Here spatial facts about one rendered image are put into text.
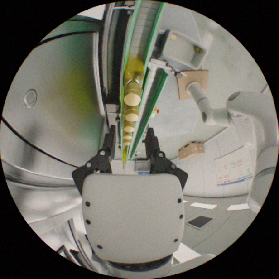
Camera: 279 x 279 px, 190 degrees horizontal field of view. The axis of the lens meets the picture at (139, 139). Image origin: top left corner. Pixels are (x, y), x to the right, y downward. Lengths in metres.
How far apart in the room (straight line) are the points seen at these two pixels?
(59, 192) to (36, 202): 0.06
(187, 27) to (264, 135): 0.57
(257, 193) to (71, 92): 0.34
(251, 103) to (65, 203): 0.38
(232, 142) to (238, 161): 0.74
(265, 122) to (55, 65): 0.31
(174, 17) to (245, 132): 0.58
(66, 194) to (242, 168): 3.82
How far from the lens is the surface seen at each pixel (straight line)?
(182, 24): 0.62
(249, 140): 0.30
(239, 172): 3.81
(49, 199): 0.17
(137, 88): 0.20
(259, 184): 0.17
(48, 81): 0.15
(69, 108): 0.20
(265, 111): 0.18
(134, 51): 0.43
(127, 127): 0.26
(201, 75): 0.69
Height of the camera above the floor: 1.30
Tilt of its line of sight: 25 degrees down
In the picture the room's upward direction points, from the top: 179 degrees clockwise
